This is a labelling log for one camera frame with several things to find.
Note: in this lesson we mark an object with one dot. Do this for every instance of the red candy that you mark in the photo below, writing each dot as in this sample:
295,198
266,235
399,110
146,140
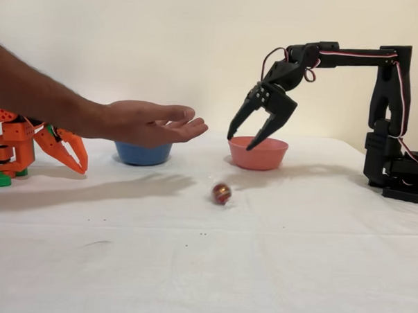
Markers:
221,193

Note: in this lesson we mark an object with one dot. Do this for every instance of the person's open hand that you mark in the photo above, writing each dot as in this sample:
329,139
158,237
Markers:
144,124

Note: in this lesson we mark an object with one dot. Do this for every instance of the blue plastic bowl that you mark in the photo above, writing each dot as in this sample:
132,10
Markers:
143,155

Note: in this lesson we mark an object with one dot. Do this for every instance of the pink plastic bowl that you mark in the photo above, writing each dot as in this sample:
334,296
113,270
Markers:
261,157

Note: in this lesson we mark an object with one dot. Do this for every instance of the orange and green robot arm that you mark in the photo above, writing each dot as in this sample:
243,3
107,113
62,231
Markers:
17,144

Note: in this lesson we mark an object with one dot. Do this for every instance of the person's bare forearm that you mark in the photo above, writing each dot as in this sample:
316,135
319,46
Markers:
35,90

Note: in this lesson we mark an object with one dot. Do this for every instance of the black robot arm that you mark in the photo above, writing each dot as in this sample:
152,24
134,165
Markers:
389,88

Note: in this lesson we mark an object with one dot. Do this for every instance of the white table cloth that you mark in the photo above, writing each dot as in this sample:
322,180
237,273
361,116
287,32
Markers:
190,266

